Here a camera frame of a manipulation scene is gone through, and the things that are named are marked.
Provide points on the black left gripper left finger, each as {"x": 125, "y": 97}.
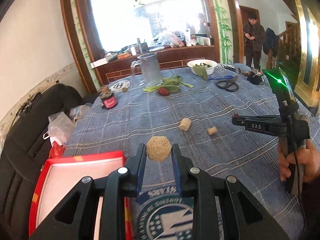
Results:
{"x": 58, "y": 177}

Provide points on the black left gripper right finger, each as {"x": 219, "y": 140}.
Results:
{"x": 242, "y": 215}

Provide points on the beige polygon block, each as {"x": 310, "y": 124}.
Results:
{"x": 158, "y": 148}

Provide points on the person's right hand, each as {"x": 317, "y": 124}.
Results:
{"x": 308, "y": 156}

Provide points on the red gift box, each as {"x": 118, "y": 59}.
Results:
{"x": 74, "y": 217}

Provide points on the black cup with items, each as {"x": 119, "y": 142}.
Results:
{"x": 255, "y": 77}

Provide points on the black scissors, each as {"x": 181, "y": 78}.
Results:
{"x": 229, "y": 85}

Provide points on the beige block small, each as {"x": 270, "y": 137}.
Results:
{"x": 212, "y": 130}

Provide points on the blue pen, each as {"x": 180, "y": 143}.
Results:
{"x": 228, "y": 77}

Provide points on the black sofa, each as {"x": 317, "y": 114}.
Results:
{"x": 24, "y": 153}

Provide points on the clear plastic bag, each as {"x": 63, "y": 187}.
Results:
{"x": 62, "y": 125}

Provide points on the blue plaid tablecloth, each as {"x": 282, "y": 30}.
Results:
{"x": 251, "y": 157}

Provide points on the standing person dark jacket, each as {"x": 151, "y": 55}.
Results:
{"x": 254, "y": 36}

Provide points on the white bowl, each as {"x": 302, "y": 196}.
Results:
{"x": 209, "y": 65}

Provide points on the beige block far left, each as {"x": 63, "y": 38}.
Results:
{"x": 185, "y": 124}

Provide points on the green leaf on bowl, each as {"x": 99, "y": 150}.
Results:
{"x": 200, "y": 71}

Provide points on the green leafy vegetable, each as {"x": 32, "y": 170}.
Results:
{"x": 171, "y": 84}

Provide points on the red fruit by vegetable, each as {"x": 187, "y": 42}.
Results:
{"x": 163, "y": 91}

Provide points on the clear plastic pitcher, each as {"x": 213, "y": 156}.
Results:
{"x": 149, "y": 67}

